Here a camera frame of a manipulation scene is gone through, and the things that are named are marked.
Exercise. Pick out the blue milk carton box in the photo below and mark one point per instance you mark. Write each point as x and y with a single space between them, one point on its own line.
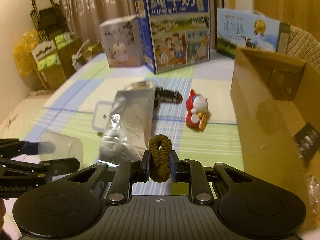
174 33

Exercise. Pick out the wooden door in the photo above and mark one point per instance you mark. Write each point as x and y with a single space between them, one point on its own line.
300 13

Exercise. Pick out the black toy car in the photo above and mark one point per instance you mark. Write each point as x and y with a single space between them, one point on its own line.
170 96

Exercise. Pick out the brown hair scrunchie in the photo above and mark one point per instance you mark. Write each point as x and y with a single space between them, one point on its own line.
160 147

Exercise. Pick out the large brown cardboard box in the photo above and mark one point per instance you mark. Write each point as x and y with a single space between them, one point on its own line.
274 96

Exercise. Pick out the silver foil bag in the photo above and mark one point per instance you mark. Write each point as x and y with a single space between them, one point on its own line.
128 129

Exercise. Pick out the quilted beige chair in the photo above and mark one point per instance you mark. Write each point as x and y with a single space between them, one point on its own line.
304 46

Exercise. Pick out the clear plastic cup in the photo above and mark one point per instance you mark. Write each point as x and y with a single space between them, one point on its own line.
66 146

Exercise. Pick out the white square night light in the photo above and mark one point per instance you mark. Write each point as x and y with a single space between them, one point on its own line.
101 115

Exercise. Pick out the tissue cardboard box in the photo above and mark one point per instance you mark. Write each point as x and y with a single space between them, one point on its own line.
52 60

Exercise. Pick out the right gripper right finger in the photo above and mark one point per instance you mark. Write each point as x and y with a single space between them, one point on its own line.
191 172

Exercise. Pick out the black folding cart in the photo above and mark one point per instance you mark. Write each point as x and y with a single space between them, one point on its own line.
49 22

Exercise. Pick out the light blue milk box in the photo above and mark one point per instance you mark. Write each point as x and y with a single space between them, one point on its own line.
246 29

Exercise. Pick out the white plastic bag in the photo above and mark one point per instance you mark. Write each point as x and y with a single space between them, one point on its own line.
78 60

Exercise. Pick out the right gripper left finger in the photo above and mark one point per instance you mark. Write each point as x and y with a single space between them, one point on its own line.
127 173

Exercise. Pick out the red Doraemon figurine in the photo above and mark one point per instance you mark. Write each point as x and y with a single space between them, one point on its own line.
197 110

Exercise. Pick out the clear plastic ring package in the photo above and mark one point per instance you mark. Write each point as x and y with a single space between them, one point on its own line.
313 192

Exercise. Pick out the yellow plastic bag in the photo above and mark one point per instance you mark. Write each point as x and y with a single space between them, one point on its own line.
25 45

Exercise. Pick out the brown curtain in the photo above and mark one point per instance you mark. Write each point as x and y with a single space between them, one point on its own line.
84 16

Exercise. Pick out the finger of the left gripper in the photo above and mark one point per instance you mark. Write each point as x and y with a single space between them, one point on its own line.
13 147

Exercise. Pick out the black product box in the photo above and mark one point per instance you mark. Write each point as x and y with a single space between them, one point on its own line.
307 140

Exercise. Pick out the white humidifier box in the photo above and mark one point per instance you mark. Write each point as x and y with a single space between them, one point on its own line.
121 42

